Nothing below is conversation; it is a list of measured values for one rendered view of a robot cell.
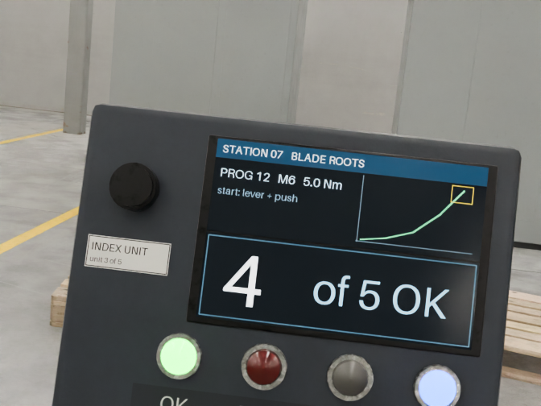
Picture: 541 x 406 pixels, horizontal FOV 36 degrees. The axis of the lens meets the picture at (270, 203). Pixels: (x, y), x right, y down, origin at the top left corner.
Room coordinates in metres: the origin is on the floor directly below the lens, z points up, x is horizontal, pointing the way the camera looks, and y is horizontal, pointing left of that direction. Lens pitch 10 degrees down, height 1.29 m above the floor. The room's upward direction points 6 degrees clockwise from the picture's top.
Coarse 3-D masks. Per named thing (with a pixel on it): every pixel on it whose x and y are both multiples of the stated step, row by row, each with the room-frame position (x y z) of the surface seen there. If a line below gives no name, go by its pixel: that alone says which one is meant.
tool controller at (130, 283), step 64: (128, 128) 0.49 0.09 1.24; (192, 128) 0.49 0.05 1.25; (256, 128) 0.49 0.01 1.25; (320, 128) 0.49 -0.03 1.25; (128, 192) 0.47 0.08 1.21; (192, 192) 0.48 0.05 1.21; (256, 192) 0.48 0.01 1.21; (320, 192) 0.48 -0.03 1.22; (384, 192) 0.48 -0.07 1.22; (448, 192) 0.48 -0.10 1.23; (512, 192) 0.48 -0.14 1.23; (128, 256) 0.47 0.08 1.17; (192, 256) 0.47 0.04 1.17; (320, 256) 0.47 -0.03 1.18; (384, 256) 0.47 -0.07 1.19; (448, 256) 0.47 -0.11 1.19; (64, 320) 0.47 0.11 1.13; (128, 320) 0.46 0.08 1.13; (192, 320) 0.46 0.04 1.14; (320, 320) 0.46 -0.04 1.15; (384, 320) 0.46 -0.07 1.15; (448, 320) 0.46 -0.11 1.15; (64, 384) 0.45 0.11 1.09; (128, 384) 0.45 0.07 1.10; (192, 384) 0.45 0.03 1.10; (320, 384) 0.45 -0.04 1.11; (384, 384) 0.45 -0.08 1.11
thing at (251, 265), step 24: (216, 240) 0.47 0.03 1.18; (240, 240) 0.47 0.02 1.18; (264, 240) 0.47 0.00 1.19; (216, 264) 0.47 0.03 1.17; (240, 264) 0.47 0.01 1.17; (264, 264) 0.47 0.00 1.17; (216, 288) 0.46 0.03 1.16; (240, 288) 0.46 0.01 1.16; (264, 288) 0.46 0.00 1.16; (216, 312) 0.46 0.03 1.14; (240, 312) 0.46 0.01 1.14; (264, 312) 0.46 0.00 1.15
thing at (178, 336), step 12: (168, 336) 0.46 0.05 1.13; (180, 336) 0.46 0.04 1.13; (168, 348) 0.45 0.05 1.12; (180, 348) 0.45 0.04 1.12; (192, 348) 0.45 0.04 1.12; (168, 360) 0.45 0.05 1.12; (180, 360) 0.45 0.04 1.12; (192, 360) 0.45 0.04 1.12; (168, 372) 0.45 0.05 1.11; (180, 372) 0.45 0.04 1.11; (192, 372) 0.45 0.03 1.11
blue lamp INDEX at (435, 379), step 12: (420, 372) 0.45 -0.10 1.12; (432, 372) 0.44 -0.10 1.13; (444, 372) 0.45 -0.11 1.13; (420, 384) 0.44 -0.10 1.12; (432, 384) 0.44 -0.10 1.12; (444, 384) 0.44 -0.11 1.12; (456, 384) 0.44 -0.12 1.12; (420, 396) 0.44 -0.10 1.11; (432, 396) 0.44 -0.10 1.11; (444, 396) 0.44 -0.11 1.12; (456, 396) 0.44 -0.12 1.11
